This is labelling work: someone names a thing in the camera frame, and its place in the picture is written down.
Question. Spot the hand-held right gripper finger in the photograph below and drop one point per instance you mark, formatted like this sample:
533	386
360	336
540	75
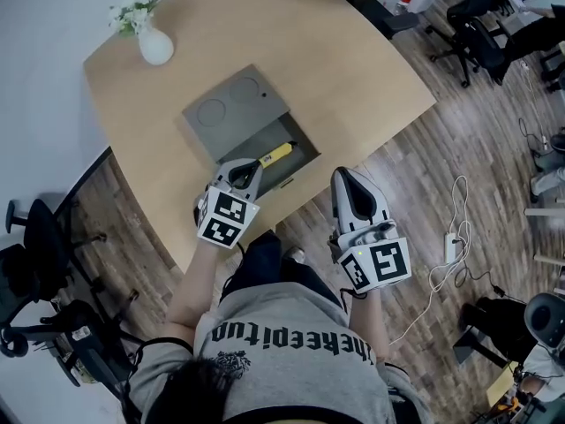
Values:
375	201
342	210

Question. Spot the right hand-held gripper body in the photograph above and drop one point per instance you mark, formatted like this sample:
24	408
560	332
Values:
388	263

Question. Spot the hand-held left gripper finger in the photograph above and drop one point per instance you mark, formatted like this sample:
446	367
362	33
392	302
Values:
225	172
255	183

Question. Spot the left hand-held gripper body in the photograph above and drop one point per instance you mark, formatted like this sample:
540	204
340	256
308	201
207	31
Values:
225	219

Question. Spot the yellow and black marker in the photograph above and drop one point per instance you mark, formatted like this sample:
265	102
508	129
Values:
278	153

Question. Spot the grey drawer organiser box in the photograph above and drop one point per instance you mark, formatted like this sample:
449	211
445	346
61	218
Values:
229	113

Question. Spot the person's right forearm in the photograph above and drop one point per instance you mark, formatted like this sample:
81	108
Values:
368	325

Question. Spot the person's left forearm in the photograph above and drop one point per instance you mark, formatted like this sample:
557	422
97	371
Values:
194	285

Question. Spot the person's dark trousers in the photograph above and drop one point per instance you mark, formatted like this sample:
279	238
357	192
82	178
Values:
265	263

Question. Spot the white power strip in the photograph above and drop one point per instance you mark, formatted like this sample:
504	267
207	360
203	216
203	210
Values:
450	247

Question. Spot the person's right shoe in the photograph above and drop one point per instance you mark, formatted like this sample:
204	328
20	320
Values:
295	254

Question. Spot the black metal stand base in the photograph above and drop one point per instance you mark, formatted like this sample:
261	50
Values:
474	347

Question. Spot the white vase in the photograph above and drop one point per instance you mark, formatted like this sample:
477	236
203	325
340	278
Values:
155	47

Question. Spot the person's grey printed t-shirt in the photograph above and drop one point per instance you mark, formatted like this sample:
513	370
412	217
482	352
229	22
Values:
291	382

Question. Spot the white flower bouquet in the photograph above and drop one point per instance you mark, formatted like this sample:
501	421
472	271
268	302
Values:
132	11

